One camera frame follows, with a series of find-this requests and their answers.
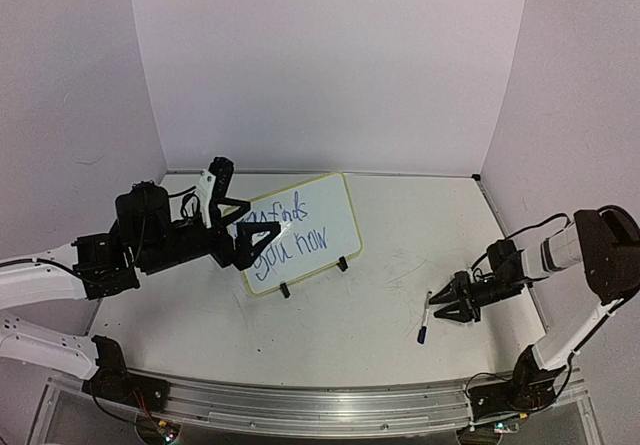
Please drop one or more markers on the white whiteboard marker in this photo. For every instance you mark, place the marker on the white whiteboard marker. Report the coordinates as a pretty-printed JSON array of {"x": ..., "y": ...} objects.
[{"x": 425, "y": 315}]

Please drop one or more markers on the yellow-framed whiteboard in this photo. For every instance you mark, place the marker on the yellow-framed whiteboard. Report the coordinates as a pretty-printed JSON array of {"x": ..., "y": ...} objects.
[{"x": 319, "y": 229}]

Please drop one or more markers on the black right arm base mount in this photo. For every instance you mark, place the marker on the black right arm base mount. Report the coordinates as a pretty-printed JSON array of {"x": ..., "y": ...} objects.
[{"x": 530, "y": 389}]

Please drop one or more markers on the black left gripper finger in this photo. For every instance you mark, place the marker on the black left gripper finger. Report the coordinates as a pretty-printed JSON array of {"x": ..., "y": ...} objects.
[
  {"x": 228, "y": 210},
  {"x": 251, "y": 240}
]

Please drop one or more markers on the black whiteboard stand foot right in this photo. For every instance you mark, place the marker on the black whiteboard stand foot right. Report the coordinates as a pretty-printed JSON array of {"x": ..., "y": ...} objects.
[{"x": 342, "y": 264}]

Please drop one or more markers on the right circuit board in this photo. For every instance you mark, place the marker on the right circuit board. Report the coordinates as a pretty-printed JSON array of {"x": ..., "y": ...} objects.
[{"x": 507, "y": 426}]

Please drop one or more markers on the black whiteboard stand foot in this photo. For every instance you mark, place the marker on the black whiteboard stand foot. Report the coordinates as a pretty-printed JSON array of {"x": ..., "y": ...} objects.
[
  {"x": 284, "y": 289},
  {"x": 342, "y": 264}
]

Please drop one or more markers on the circuit board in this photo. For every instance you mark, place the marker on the circuit board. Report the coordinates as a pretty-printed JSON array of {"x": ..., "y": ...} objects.
[
  {"x": 507, "y": 426},
  {"x": 157, "y": 432}
]

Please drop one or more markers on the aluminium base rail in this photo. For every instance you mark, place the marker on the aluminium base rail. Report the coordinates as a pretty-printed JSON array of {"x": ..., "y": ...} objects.
[{"x": 358, "y": 412}]

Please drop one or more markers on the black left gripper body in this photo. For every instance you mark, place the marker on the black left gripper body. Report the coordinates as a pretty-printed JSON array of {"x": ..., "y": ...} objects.
[{"x": 223, "y": 255}]

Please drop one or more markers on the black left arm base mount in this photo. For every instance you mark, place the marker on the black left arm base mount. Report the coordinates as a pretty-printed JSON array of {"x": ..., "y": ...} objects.
[{"x": 115, "y": 383}]

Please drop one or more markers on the black whiteboard stand foot left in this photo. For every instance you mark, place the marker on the black whiteboard stand foot left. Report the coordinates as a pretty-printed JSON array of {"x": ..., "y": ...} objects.
[{"x": 284, "y": 289}]

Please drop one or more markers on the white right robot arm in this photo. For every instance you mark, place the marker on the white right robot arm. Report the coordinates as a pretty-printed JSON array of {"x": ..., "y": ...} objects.
[{"x": 604, "y": 242}]

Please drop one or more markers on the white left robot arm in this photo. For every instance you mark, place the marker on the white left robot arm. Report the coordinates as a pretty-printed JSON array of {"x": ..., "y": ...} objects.
[{"x": 145, "y": 239}]

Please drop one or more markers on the left circuit board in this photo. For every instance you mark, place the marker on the left circuit board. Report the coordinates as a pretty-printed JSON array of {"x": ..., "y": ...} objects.
[{"x": 157, "y": 432}]

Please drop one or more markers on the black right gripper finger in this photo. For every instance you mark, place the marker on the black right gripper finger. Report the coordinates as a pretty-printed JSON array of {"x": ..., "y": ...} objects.
[
  {"x": 451, "y": 292},
  {"x": 454, "y": 312}
]

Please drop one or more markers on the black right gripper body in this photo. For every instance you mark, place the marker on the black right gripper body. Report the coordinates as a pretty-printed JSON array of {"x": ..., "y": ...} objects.
[{"x": 483, "y": 292}]

